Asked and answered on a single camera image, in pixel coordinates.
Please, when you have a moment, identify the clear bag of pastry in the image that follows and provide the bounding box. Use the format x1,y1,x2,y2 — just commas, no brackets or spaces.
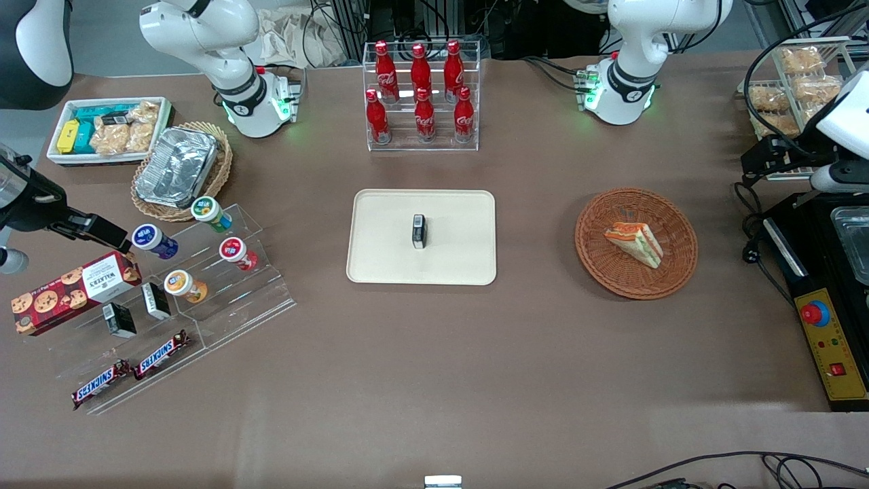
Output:
753,111,802,139
792,74,845,105
777,46,826,75
746,84,792,113

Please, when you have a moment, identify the aluminium frame post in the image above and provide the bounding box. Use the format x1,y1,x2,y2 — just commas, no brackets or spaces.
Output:
337,0,371,64

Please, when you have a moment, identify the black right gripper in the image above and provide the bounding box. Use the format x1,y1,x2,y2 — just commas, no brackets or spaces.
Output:
3,170,134,257

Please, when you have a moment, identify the white plastic bin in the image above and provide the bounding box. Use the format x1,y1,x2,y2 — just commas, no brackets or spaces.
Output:
45,96,174,168

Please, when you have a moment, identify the black base cable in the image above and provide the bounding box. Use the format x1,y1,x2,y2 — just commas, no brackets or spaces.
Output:
521,56,589,77
540,62,586,93

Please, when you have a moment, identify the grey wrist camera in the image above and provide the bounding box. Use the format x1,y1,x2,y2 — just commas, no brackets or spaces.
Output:
809,162,869,195
0,247,30,276

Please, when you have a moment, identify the red gum bottle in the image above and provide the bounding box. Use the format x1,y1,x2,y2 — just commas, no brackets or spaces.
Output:
218,236,260,273

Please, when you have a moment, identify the light oval wicker basket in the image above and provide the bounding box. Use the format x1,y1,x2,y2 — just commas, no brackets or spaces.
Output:
130,121,234,223

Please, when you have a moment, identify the brown round wicker basket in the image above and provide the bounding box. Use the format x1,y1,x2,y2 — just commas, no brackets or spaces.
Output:
574,187,699,301

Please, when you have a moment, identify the black machine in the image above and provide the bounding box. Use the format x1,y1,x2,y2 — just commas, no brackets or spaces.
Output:
760,192,869,414

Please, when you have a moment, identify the clear acrylic stepped display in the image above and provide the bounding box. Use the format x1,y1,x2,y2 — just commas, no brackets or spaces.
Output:
46,202,298,417

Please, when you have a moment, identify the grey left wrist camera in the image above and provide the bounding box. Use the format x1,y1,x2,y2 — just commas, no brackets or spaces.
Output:
809,162,869,195

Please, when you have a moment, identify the red tartan cookie box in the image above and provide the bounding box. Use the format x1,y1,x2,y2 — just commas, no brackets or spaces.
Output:
10,251,144,338

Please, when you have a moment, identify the aluminium foil container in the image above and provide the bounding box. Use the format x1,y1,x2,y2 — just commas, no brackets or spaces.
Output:
134,126,220,210

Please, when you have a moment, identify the looped black floor cable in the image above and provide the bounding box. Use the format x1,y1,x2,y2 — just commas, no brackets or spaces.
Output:
759,454,826,489

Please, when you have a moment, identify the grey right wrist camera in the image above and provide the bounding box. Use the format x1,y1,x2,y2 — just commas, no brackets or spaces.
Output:
0,247,30,276

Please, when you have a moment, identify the beige plastic tray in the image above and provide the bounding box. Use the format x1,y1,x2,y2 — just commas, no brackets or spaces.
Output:
346,188,498,287

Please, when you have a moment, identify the Snickers chocolate bar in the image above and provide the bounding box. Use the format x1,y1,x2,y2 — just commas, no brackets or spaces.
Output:
132,329,191,382
71,359,132,411

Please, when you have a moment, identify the blue gum bottle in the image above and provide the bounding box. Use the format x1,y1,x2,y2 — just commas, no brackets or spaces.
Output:
131,223,180,261

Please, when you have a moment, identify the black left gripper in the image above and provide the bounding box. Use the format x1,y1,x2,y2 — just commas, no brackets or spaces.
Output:
741,134,840,188

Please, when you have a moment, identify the long black floor cable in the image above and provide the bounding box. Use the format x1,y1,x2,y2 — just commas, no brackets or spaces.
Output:
603,450,869,489

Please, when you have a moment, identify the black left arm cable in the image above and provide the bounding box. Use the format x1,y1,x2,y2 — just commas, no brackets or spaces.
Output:
743,3,869,158

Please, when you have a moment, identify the orange gum bottle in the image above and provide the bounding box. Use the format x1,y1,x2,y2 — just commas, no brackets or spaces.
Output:
163,269,209,305

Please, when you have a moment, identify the beige cloth bag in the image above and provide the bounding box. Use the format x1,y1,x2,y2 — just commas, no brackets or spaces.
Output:
261,5,348,69

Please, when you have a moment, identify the black power cable with plug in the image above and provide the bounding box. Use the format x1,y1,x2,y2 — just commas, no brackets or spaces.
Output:
733,179,772,267

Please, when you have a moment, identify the triangular sandwich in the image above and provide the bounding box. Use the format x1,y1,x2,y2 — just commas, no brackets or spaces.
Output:
604,221,665,270

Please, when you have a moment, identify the white wire rack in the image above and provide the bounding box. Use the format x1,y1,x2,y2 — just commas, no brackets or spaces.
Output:
737,37,862,181

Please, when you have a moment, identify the yellow small box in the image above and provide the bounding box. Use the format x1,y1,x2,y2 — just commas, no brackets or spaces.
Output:
56,119,81,156

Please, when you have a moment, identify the steel pan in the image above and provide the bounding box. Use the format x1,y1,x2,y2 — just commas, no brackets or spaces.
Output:
829,205,869,287

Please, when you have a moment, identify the red cola bottle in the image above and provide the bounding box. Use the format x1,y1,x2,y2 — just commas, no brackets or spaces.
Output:
409,43,434,96
374,40,400,105
413,87,437,143
365,88,393,145
453,86,476,144
442,39,466,96

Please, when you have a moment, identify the long teal box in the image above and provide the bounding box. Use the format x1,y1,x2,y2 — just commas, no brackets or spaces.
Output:
73,103,134,124

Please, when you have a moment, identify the clear acrylic bottle rack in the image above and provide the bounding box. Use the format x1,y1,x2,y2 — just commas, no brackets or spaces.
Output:
361,38,482,153

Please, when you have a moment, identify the green gum bottle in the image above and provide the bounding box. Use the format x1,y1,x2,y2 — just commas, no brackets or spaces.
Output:
190,196,234,234

